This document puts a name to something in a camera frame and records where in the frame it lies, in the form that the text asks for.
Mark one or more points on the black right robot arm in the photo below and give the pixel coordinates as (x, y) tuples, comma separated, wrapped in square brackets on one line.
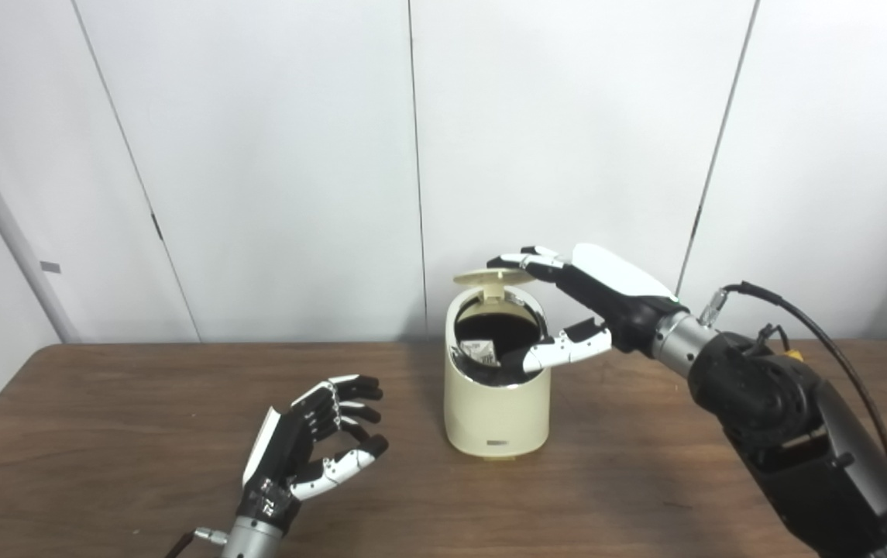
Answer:
[(792, 434)]

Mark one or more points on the cream round bin lid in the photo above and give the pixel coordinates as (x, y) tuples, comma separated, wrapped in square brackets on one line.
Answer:
[(482, 277)]

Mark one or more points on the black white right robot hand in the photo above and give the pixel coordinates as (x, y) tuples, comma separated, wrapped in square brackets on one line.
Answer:
[(621, 302)]

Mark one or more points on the white green milk carton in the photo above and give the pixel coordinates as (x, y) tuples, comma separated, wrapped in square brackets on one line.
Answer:
[(483, 353)]

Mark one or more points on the black bin liner bag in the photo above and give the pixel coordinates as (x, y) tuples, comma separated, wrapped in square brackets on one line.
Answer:
[(509, 329)]

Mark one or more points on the cream-colored bin body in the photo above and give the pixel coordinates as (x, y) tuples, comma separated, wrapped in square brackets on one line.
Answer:
[(497, 418)]

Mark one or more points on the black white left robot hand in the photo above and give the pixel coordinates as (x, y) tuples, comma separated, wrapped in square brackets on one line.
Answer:
[(280, 457)]

